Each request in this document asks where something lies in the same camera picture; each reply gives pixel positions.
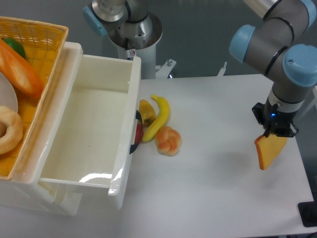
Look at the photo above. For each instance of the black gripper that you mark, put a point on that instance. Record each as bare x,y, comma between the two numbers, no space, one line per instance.
274,121

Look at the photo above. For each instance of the orange bread slice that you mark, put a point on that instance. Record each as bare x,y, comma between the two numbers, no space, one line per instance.
268,148

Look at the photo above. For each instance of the silver left robot arm base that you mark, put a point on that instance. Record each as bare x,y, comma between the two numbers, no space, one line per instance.
128,23

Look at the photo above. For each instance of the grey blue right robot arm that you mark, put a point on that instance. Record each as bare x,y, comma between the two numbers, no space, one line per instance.
270,50

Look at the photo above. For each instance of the braided bread roll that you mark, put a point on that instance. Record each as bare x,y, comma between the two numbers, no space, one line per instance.
168,141

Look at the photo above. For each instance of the open upper white drawer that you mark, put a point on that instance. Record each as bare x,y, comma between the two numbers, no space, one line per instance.
92,143

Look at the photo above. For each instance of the white drawer cabinet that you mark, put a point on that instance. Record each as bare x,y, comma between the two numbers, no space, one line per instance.
25,189

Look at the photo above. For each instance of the black device at table edge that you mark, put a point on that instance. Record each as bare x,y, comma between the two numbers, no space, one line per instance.
308,213

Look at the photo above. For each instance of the yellow banana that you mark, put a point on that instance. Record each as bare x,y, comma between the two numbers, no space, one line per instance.
160,121

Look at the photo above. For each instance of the yellow bell pepper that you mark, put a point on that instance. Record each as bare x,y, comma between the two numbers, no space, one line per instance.
147,112

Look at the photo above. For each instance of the red apple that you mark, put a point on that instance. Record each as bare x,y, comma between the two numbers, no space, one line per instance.
139,133

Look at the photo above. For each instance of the yellow woven basket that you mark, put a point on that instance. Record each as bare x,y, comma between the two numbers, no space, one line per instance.
43,43

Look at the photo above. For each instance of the green pepper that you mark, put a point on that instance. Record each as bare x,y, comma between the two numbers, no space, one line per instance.
16,46

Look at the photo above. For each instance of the orange baguette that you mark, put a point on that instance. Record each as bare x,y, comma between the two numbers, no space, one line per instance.
19,72

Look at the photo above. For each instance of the white table bracket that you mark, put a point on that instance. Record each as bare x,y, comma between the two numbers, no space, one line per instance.
222,69

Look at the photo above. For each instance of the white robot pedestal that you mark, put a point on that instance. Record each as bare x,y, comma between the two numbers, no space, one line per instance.
149,67

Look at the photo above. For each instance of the black drawer handle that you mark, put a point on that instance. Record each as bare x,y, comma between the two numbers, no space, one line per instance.
134,146

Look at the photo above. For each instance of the ring doughnut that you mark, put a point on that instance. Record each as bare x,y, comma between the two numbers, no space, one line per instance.
14,129

